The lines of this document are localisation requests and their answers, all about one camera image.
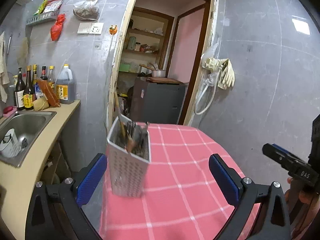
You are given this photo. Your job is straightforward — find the white perforated utensil holder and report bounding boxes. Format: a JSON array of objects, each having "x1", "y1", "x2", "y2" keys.
[{"x1": 107, "y1": 116, "x2": 151, "y2": 198}]

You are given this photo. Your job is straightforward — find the wire handled tool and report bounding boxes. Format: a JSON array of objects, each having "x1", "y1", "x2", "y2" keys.
[{"x1": 135, "y1": 122, "x2": 150, "y2": 149}]

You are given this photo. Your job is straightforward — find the steel fork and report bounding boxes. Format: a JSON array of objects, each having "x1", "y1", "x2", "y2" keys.
[{"x1": 125, "y1": 120, "x2": 136, "y2": 144}]

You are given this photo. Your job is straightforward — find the wooden chopsticks pair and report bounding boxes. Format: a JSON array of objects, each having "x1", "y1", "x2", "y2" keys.
[{"x1": 114, "y1": 91, "x2": 126, "y2": 140}]

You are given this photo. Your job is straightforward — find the person's right hand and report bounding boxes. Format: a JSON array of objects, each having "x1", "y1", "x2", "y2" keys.
[{"x1": 285, "y1": 177, "x2": 319, "y2": 235}]

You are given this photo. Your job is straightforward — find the white mug in sink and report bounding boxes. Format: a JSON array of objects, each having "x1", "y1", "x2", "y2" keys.
[{"x1": 0, "y1": 128, "x2": 21, "y2": 158}]

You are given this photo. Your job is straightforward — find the pink checkered tablecloth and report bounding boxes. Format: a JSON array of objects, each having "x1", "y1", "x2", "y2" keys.
[{"x1": 98, "y1": 122, "x2": 262, "y2": 240}]

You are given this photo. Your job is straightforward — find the steel sink basin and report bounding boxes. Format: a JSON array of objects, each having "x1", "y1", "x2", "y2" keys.
[{"x1": 1, "y1": 111, "x2": 56, "y2": 168}]

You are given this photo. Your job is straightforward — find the cream rubber gloves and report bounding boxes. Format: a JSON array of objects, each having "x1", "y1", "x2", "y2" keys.
[{"x1": 202, "y1": 57, "x2": 235, "y2": 90}]

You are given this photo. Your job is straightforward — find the dark soy sauce bottle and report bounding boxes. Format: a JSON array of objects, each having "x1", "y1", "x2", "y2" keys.
[{"x1": 14, "y1": 67, "x2": 25, "y2": 111}]

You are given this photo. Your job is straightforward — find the large oil jug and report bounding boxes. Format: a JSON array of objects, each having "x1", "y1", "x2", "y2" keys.
[{"x1": 55, "y1": 64, "x2": 75, "y2": 104}]

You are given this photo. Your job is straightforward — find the beige hanging towel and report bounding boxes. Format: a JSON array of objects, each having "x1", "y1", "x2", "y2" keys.
[{"x1": 0, "y1": 32, "x2": 10, "y2": 103}]

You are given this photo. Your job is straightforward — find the dark grey cabinet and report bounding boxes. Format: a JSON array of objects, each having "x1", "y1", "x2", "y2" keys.
[{"x1": 129, "y1": 77, "x2": 186, "y2": 124}]

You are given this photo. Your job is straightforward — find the green box on shelf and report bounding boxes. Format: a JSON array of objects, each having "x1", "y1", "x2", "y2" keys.
[{"x1": 119, "y1": 63, "x2": 130, "y2": 72}]

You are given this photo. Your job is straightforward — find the metal pot on cabinet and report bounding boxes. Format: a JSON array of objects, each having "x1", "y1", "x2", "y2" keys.
[{"x1": 140, "y1": 64, "x2": 166, "y2": 77}]

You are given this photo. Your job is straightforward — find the red plastic bag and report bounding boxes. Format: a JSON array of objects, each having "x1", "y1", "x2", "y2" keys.
[{"x1": 50, "y1": 14, "x2": 66, "y2": 41}]

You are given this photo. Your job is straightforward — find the clear bag of dried goods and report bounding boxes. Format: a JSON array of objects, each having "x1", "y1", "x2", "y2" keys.
[{"x1": 73, "y1": 0, "x2": 100, "y2": 21}]

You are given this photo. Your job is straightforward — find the white hose loop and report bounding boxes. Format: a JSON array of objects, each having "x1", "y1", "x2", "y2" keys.
[{"x1": 194, "y1": 72, "x2": 221, "y2": 116}]

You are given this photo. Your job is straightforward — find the white wall socket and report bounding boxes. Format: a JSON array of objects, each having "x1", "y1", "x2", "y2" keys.
[{"x1": 77, "y1": 22, "x2": 104, "y2": 35}]

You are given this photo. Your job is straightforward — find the grey wall shelf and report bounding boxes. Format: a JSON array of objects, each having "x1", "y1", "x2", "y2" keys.
[{"x1": 25, "y1": 10, "x2": 60, "y2": 26}]

